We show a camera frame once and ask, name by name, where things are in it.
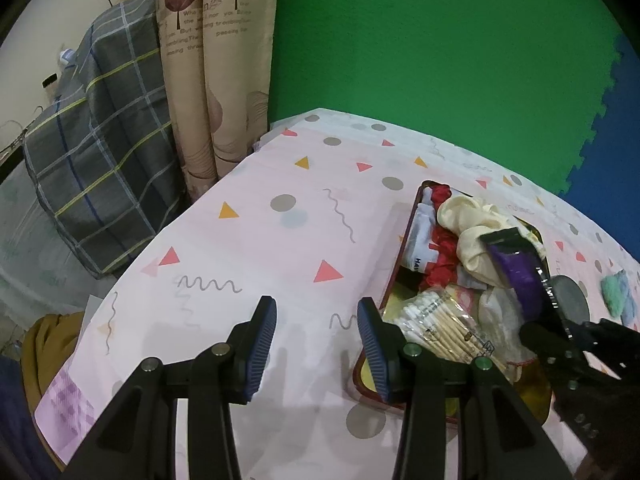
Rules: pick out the black purple sachet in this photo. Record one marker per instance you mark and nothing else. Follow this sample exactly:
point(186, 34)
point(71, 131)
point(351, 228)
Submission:
point(515, 270)

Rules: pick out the light blue fuzzy sock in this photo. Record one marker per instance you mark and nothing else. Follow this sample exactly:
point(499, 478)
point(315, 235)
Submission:
point(631, 305)

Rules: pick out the teal fuzzy sock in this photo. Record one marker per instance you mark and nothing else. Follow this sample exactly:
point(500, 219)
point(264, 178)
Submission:
point(611, 290)

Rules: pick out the dark blue cloth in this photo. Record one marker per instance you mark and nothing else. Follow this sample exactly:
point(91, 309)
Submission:
point(20, 420)

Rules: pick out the white sock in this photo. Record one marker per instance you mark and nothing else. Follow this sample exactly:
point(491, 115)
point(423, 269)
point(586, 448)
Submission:
point(500, 320)

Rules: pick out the lilac checked cloth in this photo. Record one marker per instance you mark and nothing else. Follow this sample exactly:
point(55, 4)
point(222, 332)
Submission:
point(65, 400)

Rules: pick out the cotton swab packet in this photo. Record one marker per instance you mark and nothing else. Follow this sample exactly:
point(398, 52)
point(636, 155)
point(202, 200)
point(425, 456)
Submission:
point(440, 320)

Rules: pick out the maroon tin tray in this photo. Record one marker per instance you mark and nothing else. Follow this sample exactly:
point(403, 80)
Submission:
point(532, 392)

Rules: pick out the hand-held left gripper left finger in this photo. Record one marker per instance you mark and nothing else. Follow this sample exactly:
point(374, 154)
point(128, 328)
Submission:
point(260, 345)

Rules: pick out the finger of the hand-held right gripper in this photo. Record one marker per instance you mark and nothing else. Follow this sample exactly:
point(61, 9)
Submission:
point(555, 355)
point(615, 345)

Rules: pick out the grey plaid cushion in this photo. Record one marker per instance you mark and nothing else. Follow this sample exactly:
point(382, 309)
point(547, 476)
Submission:
point(110, 150)

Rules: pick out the blue foam mat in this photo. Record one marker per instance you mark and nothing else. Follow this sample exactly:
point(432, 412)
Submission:
point(620, 160)

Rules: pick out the cream scrunchie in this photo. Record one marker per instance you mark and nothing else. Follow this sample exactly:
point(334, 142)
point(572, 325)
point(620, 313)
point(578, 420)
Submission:
point(465, 210)

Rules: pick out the pink patterned tablecloth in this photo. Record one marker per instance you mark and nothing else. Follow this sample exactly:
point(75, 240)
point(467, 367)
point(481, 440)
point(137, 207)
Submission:
point(250, 240)

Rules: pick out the mustard cloth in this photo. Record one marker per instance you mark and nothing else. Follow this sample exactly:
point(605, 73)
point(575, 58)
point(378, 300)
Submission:
point(45, 350)

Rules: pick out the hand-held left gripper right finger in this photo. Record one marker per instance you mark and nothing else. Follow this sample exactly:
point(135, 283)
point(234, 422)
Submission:
point(372, 350)

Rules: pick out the green foam mat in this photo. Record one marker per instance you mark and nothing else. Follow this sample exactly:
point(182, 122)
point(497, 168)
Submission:
point(425, 50)

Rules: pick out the beige leaf print curtain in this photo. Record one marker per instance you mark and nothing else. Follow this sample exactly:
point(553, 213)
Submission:
point(225, 85)

